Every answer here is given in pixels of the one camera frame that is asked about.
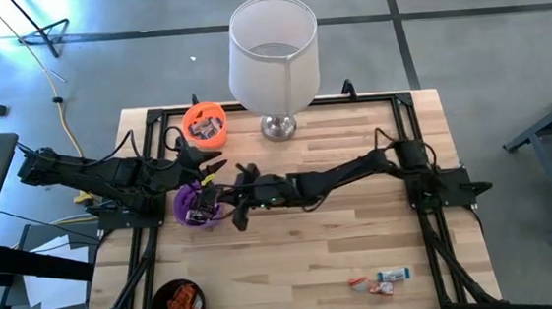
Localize orange pumpkin plastic bucket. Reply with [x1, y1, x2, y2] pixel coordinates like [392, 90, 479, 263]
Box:
[179, 99, 231, 153]

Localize white shade silver table lamp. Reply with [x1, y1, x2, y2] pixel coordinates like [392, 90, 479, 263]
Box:
[221, 0, 328, 147]

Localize red KitKat bar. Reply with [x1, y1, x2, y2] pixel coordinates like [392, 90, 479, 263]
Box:
[368, 280, 396, 298]
[347, 276, 372, 294]

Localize black desk base bar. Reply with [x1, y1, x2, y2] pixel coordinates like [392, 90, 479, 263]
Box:
[0, 233, 95, 290]

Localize black metal stand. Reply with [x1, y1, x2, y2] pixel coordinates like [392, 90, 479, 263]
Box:
[6, 0, 74, 63]

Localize purple plastic bucket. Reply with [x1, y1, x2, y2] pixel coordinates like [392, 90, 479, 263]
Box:
[170, 177, 227, 232]

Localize white paper sheets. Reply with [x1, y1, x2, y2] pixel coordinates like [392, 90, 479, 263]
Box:
[18, 231, 96, 309]

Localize yellow cable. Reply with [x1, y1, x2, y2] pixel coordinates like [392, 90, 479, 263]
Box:
[0, 0, 94, 212]

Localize blue grey metal table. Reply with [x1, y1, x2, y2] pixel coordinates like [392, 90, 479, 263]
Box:
[498, 78, 552, 248]

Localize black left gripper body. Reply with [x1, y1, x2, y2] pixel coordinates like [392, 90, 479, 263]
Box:
[168, 139, 211, 189]

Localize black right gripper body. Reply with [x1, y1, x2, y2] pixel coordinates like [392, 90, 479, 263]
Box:
[225, 157, 290, 233]

